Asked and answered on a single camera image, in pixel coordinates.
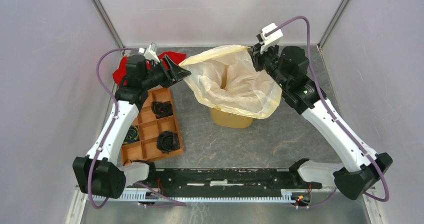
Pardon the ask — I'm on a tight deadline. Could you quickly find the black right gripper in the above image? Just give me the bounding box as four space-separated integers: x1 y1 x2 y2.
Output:
248 40 291 90

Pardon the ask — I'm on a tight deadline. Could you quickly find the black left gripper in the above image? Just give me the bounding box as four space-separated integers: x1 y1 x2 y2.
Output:
141 55 191 90

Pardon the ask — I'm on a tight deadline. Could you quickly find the cream plastic trash bag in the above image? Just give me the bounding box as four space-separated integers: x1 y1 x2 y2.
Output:
180 45 282 119

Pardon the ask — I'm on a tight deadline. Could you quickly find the yellow mesh trash bin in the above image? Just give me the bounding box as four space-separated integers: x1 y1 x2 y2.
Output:
209 108 254 129

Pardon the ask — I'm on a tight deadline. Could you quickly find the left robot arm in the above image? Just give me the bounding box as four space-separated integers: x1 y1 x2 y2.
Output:
72 54 191 199

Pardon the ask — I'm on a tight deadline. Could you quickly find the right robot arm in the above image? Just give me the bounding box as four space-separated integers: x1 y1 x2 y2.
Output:
248 45 393 200

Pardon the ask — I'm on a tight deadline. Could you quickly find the red cloth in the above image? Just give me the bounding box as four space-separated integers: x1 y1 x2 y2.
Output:
112 51 187 86

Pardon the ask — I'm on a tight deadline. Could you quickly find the black rolled bag upper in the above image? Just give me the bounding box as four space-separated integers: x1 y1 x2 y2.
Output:
150 101 173 119

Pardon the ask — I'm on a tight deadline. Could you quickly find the black rolled bag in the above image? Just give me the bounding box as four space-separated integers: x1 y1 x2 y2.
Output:
156 131 181 154
150 101 173 119

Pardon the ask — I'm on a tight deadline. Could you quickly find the black rolled bag lower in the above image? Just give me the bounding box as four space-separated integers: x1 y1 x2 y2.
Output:
156 131 181 154

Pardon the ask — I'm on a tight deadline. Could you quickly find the dark blue-yellow rolled bag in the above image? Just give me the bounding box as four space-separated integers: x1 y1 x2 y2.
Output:
123 125 140 145

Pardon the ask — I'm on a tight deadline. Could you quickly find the orange compartment tray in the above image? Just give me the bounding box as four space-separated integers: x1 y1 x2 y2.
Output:
120 88 184 165

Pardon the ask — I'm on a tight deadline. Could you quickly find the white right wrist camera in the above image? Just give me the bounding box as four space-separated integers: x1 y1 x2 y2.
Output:
257 23 284 54

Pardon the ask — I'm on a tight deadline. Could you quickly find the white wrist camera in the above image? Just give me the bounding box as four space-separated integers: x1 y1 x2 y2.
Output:
257 23 284 54
138 42 160 63

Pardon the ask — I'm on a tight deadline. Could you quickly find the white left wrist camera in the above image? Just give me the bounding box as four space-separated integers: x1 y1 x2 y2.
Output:
138 42 160 63

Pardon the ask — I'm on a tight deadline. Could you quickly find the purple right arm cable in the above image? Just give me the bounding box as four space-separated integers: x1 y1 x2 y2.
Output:
264 16 391 202

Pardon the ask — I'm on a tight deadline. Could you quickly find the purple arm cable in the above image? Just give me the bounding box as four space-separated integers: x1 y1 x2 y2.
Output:
87 48 142 210
264 16 391 202

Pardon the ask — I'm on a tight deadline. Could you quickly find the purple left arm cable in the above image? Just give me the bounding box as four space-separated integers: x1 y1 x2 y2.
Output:
87 48 142 210

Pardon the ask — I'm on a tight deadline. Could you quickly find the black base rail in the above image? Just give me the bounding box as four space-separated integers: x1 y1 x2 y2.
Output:
132 163 322 198

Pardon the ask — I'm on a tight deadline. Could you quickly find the white slotted cable duct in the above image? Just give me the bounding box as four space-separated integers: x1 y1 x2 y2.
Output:
109 189 295 204

